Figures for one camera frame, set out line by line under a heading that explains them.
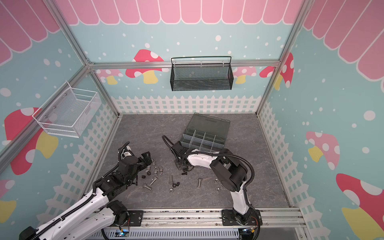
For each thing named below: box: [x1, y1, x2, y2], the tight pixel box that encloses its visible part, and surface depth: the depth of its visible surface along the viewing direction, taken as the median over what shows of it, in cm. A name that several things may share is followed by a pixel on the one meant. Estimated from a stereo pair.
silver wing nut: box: [154, 166, 164, 176], surface depth 91 cm
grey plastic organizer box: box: [180, 112, 231, 152], surface depth 105 cm
